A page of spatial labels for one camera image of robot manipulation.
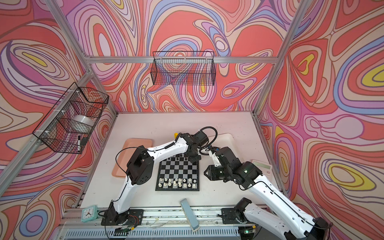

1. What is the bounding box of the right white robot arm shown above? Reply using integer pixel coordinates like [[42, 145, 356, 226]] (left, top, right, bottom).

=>
[[204, 147, 332, 240]]

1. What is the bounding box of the green alarm clock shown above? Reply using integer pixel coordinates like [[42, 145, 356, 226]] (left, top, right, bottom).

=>
[[81, 205, 98, 223]]

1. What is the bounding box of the black marker pen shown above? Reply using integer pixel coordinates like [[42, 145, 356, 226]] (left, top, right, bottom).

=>
[[77, 135, 82, 153]]

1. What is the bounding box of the pink calculator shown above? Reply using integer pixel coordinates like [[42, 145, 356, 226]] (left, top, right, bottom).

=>
[[252, 160, 273, 181]]

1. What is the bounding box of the left black wire basket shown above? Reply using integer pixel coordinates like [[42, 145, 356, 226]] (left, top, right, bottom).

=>
[[33, 83, 109, 155]]

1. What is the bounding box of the pink plastic tray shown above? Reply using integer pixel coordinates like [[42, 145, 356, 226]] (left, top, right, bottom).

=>
[[112, 138, 153, 178]]

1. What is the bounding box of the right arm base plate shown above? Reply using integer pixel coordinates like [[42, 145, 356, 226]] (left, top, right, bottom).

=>
[[219, 208, 252, 225]]

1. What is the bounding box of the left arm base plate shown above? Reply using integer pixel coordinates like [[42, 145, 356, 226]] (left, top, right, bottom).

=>
[[101, 209, 144, 227]]

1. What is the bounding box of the back black wire basket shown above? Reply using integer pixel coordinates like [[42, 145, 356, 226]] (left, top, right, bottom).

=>
[[151, 51, 216, 86]]

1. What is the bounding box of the white plastic tray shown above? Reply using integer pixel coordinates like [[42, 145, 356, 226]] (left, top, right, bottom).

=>
[[212, 134, 241, 158]]

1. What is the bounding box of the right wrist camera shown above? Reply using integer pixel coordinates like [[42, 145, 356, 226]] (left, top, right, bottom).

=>
[[207, 147, 221, 167]]

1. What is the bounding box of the grey stapler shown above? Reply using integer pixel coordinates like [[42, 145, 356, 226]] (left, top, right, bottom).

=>
[[180, 199, 200, 232]]

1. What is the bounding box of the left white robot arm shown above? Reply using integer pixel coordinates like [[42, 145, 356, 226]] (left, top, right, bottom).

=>
[[109, 131, 209, 215]]

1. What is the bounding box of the black and silver chessboard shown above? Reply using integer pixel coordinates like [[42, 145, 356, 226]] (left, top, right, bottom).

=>
[[156, 154, 200, 192]]

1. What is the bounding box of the black wire basket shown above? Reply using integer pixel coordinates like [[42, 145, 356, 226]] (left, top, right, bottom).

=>
[[151, 51, 216, 86], [33, 83, 109, 155]]

